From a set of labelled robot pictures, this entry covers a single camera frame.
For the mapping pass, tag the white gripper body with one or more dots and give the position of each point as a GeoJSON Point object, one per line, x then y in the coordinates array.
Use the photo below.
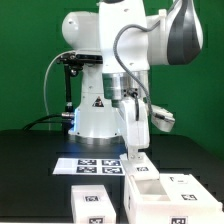
{"type": "Point", "coordinates": [133, 124]}

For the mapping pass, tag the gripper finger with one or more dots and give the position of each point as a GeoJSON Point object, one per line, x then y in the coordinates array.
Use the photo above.
{"type": "Point", "coordinates": [132, 153]}

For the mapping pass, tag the white door panel with knob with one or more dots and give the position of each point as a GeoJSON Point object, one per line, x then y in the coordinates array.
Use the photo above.
{"type": "Point", "coordinates": [141, 168]}

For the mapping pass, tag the white cabinet body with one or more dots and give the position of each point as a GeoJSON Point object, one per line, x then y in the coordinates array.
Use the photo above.
{"type": "Point", "coordinates": [146, 202]}

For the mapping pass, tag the white cabinet top block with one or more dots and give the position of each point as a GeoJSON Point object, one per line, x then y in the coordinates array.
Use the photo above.
{"type": "Point", "coordinates": [91, 205]}

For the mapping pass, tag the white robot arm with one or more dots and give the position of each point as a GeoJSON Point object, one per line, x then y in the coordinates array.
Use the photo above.
{"type": "Point", "coordinates": [115, 48]}

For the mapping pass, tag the white marker sheet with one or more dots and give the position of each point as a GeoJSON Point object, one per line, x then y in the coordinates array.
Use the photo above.
{"type": "Point", "coordinates": [85, 166]}

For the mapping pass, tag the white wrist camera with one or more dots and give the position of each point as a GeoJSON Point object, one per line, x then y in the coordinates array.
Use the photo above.
{"type": "Point", "coordinates": [162, 119]}

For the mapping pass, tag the black camera stand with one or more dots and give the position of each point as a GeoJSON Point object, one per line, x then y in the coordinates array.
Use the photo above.
{"type": "Point", "coordinates": [69, 74]}

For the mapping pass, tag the black camera on stand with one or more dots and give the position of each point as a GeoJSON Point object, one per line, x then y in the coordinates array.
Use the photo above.
{"type": "Point", "coordinates": [76, 61]}

